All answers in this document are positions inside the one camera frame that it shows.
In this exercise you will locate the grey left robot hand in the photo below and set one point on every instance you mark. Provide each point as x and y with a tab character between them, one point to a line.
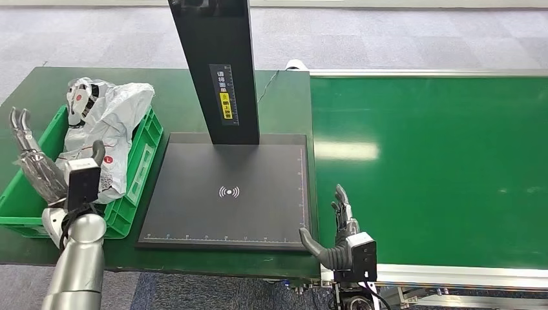
43	175

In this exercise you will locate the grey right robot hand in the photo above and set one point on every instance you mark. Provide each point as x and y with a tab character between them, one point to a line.
338	254

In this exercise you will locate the white plastic courier package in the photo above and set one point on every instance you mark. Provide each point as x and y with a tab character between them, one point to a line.
115	119

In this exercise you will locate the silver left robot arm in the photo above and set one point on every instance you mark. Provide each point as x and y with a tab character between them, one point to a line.
81	265

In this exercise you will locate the black inbound scanner machine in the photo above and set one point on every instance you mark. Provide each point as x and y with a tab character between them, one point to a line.
239	205

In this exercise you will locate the green conveyor belt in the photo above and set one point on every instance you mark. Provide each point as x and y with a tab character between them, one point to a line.
449	171

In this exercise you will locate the white conveyor end roller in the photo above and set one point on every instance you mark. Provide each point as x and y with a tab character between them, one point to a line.
296	64

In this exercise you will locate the under-table connector cluster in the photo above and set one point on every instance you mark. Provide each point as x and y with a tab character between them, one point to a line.
299	286

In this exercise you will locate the green plastic crate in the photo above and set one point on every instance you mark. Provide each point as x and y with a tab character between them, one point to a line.
137	171

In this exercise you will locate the clear crate side label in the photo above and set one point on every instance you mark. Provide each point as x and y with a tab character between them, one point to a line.
141	175

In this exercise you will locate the dark green table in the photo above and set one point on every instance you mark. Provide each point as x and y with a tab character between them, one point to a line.
282	107

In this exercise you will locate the black yellow column label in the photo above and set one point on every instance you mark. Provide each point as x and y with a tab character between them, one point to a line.
226	96

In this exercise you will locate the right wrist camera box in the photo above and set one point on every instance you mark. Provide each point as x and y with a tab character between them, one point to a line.
363	256

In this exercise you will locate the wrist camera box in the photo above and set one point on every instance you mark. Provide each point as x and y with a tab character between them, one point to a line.
363	256
83	184

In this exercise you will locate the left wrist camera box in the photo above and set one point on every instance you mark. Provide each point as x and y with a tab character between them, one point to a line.
83	184

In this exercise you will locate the aluminium conveyor frame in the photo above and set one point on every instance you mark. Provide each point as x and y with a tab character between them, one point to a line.
471	277

